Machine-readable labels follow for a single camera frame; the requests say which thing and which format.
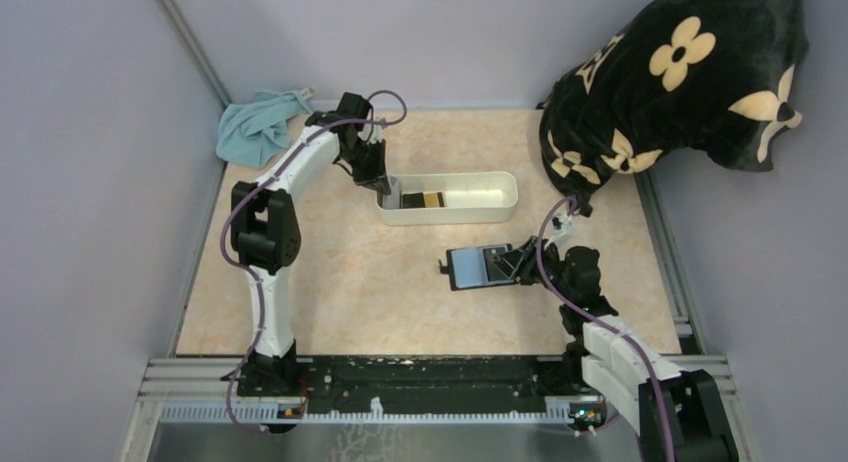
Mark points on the aluminium frame rail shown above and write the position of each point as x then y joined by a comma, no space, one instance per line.
197,390

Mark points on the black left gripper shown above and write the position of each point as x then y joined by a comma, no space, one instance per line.
370,165

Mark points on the white patterned credit card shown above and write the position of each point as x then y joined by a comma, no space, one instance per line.
392,199

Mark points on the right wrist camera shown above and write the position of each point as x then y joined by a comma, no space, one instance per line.
561,227

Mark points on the black floral blanket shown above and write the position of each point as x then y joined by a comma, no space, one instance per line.
713,76

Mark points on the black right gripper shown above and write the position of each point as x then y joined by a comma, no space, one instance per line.
530,260

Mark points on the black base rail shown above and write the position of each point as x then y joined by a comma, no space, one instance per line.
436,385

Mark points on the teal cloth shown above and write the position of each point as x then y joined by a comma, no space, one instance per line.
250,134

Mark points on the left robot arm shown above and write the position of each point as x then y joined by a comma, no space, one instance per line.
262,234

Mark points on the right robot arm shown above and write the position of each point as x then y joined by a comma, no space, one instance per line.
677,414

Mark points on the white plastic tray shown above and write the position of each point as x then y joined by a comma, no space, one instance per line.
471,198

